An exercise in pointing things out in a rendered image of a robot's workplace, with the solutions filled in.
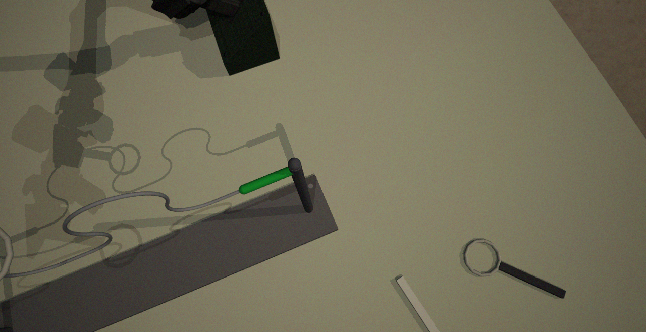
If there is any grey ring with black handle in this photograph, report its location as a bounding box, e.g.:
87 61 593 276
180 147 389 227
464 239 566 298

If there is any grey loop with orange handle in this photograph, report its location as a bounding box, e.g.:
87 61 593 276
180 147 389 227
0 227 14 281

